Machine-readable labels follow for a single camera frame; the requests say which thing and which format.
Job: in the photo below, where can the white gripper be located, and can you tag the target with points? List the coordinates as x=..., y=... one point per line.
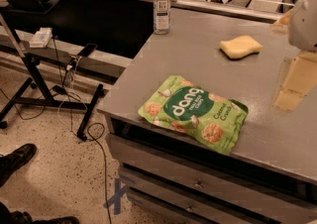
x=304, y=23

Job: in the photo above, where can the clear plastic water bottle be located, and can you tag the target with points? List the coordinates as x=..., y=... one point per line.
x=161, y=16

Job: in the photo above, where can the green rice chip bag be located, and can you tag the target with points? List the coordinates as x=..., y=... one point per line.
x=181, y=106

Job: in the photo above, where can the yellow sponge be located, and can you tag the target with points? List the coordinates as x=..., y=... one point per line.
x=240, y=47

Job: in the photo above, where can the black smartphone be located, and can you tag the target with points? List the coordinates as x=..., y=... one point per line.
x=87, y=50

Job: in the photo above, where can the blue tape cross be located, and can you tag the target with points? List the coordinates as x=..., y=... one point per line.
x=120, y=188

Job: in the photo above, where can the white small box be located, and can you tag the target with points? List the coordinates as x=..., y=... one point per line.
x=41, y=38

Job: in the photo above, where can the black metal stand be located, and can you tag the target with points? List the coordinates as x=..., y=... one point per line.
x=37, y=79

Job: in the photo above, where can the black shoe lower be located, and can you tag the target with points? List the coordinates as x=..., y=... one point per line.
x=25, y=218

